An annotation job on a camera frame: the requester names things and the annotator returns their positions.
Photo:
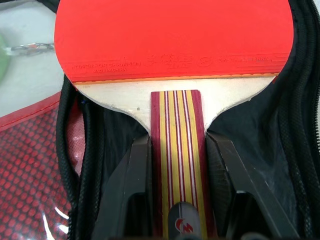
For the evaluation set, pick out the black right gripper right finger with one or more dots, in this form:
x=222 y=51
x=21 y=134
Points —
x=240 y=180

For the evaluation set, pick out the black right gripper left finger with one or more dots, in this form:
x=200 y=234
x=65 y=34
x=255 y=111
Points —
x=122 y=190

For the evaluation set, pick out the red table tennis paddle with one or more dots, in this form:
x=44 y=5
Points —
x=175 y=42

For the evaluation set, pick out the red and black paddle case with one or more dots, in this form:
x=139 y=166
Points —
x=32 y=162

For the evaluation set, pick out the pale green object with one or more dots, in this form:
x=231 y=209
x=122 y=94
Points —
x=3 y=57

